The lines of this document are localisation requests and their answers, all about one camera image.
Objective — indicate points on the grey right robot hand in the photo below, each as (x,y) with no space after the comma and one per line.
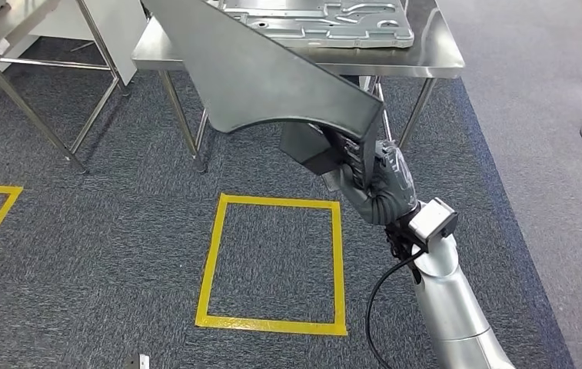
(392,173)

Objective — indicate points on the black plastic car trim part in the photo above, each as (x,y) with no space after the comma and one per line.
(270,76)

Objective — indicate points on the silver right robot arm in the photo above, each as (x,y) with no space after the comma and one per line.
(448,305)

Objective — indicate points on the stainless steel workbench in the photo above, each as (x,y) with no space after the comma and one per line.
(423,56)

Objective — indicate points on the stamped grey metal panel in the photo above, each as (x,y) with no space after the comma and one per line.
(321,30)

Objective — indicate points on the white board panel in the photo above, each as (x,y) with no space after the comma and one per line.
(117,30)

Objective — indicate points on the small grey white bracket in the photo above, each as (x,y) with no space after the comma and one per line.
(143,362)

